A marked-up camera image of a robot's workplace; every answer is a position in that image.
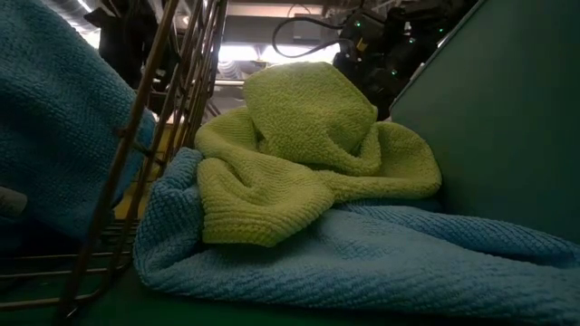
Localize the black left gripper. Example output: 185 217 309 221
84 0 158 90

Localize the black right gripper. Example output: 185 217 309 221
337 9 427 122

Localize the green microfiber towel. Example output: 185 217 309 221
194 61 443 249

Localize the blue microfiber towel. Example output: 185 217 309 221
132 147 580 325
0 0 158 242
0 212 64 257

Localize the gold rectangular wire basket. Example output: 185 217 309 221
0 0 227 325

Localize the grey square box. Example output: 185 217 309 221
292 15 324 44

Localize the teal plastic bin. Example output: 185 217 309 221
389 0 580 245

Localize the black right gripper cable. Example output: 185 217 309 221
270 16 357 60

